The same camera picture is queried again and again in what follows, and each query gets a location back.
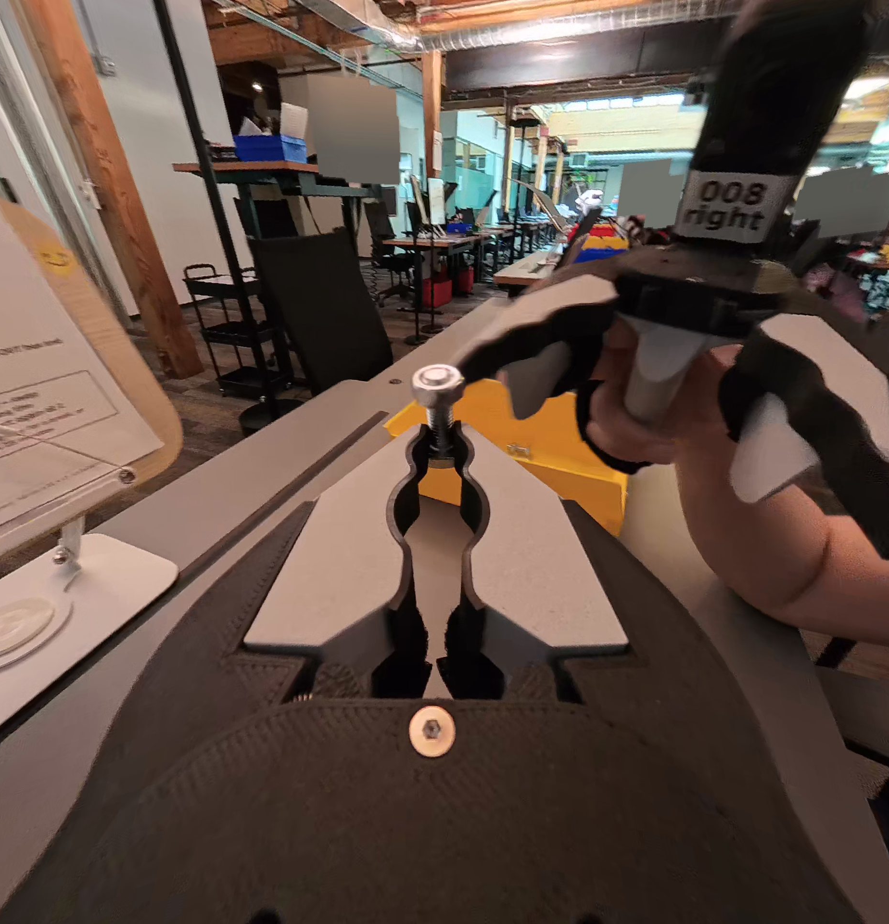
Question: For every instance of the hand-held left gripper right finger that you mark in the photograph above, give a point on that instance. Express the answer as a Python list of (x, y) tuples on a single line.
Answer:
[(545, 577)]

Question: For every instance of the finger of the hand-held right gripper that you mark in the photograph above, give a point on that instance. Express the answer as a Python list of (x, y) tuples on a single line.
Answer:
[(553, 299), (848, 361)]

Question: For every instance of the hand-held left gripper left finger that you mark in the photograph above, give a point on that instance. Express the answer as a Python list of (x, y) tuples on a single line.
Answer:
[(329, 577)]

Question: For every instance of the yellow plastic bin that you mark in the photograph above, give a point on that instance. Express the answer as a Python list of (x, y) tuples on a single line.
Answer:
[(560, 462)]

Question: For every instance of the person's right forearm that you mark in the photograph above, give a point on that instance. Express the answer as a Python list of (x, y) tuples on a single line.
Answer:
[(776, 563)]

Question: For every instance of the person's right hand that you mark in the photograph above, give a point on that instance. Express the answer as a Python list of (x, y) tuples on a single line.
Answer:
[(654, 444)]

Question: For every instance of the blue storage bin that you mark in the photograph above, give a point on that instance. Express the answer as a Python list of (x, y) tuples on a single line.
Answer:
[(271, 148), (600, 256)]

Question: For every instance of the yellow storage bin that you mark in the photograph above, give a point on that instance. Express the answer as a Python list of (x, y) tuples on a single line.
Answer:
[(609, 237)]

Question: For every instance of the red box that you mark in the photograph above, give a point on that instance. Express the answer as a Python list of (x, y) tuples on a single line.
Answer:
[(437, 292)]

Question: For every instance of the wooden office desk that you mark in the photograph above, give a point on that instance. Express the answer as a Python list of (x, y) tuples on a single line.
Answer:
[(430, 244)]

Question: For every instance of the black office chair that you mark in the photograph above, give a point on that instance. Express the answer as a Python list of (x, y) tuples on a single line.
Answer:
[(383, 238)]

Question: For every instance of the black leaning panel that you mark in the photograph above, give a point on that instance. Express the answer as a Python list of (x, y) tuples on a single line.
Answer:
[(322, 310)]

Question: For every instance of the black utility cart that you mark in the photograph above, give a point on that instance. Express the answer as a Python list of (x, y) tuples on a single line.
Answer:
[(228, 332)]

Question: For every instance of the printed instruction sheet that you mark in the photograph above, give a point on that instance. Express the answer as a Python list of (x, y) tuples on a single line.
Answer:
[(47, 397)]

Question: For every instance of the black slanted pole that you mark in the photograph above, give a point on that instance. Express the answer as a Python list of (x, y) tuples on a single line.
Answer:
[(199, 144)]

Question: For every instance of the yellow smiley sticker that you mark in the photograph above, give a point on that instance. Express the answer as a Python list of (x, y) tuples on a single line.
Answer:
[(57, 261)]

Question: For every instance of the wooden post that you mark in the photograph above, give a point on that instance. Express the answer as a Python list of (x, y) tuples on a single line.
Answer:
[(432, 108), (105, 180)]

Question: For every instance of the wooden desk with teal frame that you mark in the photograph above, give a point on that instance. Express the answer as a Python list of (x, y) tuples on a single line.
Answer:
[(271, 171)]

